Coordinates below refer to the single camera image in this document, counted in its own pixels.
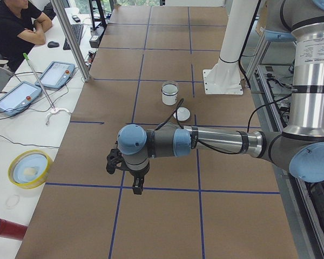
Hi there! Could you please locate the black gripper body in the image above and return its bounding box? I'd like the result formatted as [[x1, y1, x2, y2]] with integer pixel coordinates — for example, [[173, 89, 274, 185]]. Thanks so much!
[[130, 169, 146, 180]]

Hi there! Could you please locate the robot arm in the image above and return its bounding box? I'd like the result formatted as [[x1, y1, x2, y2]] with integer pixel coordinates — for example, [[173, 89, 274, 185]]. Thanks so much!
[[106, 1, 324, 194]]

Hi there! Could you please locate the white round lid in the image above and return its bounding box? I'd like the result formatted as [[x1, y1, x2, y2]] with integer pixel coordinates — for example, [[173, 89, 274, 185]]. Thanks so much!
[[173, 107, 191, 121]]

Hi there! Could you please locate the white enamel mug blue rim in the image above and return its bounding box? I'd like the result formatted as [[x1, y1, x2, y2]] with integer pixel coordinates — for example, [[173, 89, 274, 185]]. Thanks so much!
[[161, 81, 179, 106]]

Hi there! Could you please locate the yellow rimmed bowl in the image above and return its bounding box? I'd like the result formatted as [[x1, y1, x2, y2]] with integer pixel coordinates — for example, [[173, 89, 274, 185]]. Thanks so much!
[[8, 149, 53, 189]]

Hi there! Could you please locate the teach pendant far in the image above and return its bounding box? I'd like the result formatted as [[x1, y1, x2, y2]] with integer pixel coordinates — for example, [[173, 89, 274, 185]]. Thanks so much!
[[39, 61, 75, 90]]

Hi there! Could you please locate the teach pendant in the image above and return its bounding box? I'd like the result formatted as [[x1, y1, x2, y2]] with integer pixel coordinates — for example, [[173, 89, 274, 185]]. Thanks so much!
[[0, 81, 42, 117], [39, 61, 75, 90]]

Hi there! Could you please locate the red cylinder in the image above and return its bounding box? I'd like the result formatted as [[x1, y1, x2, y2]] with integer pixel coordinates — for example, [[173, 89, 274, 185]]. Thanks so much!
[[0, 218, 28, 241]]

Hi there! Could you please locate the teach pendant near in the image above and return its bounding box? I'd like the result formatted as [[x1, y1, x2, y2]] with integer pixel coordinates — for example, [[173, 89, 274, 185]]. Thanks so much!
[[0, 81, 42, 117]]

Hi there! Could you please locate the black computer mouse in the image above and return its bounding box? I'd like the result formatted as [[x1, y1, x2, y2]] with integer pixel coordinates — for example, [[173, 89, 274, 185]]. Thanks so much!
[[47, 41, 59, 48]]

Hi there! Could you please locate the black keyboard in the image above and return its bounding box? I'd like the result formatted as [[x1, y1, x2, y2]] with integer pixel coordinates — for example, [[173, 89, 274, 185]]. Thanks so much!
[[63, 24, 83, 50]]

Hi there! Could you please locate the person in black shirt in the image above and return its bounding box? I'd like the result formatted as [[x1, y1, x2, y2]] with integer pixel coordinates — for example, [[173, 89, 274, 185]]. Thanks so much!
[[0, 0, 52, 72]]

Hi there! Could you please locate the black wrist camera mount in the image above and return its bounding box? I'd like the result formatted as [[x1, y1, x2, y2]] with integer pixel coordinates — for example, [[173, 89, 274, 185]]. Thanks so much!
[[106, 148, 125, 174]]

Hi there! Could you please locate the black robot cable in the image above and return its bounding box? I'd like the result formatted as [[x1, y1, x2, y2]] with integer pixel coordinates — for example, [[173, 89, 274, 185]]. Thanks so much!
[[156, 98, 292, 155]]

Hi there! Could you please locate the grabber stick green handle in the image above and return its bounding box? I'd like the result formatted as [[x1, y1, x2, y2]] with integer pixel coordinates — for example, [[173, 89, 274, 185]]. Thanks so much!
[[23, 52, 71, 126]]

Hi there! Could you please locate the clear tape ring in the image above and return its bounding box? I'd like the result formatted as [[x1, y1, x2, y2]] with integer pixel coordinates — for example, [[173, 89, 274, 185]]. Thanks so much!
[[4, 194, 21, 208]]

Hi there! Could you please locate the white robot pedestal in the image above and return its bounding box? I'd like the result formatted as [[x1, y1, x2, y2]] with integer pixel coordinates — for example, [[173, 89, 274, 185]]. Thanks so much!
[[203, 0, 260, 95]]

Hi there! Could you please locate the aluminium frame post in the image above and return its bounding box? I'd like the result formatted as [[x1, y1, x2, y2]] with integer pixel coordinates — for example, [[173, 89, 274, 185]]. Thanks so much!
[[50, 0, 90, 82]]

